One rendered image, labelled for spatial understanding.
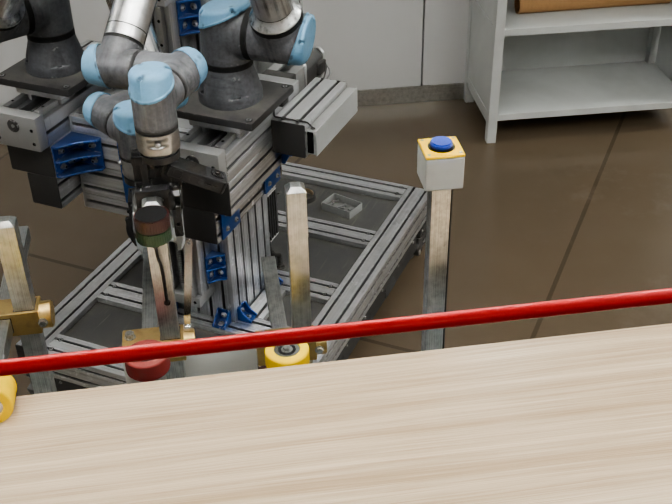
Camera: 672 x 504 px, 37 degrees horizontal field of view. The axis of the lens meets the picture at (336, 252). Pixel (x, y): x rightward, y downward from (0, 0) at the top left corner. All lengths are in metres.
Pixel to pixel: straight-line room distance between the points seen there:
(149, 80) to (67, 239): 2.23
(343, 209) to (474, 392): 1.83
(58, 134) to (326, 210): 1.22
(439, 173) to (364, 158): 2.50
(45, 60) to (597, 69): 2.92
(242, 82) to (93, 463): 1.02
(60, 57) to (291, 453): 1.32
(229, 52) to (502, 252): 1.70
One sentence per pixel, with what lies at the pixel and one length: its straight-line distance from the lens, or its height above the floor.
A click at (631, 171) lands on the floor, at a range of 4.28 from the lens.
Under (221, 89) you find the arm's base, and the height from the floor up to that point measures 1.09.
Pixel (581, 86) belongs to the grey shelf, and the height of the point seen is 0.14.
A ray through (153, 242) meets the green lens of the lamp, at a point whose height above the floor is 1.13.
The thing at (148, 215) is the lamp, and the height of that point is 1.17.
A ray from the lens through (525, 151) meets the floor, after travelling 4.35.
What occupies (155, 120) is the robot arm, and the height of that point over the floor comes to 1.29.
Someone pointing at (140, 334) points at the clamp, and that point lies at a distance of 1.93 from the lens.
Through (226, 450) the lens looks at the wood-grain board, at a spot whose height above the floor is 0.90.
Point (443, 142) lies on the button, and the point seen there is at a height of 1.23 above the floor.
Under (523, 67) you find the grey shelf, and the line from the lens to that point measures 4.78.
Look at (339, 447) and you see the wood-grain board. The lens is 1.62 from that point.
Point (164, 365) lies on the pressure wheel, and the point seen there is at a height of 0.89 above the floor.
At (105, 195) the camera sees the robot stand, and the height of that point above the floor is 0.73.
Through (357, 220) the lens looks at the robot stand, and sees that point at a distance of 3.44.
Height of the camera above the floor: 2.06
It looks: 34 degrees down
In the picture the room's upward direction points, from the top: 1 degrees counter-clockwise
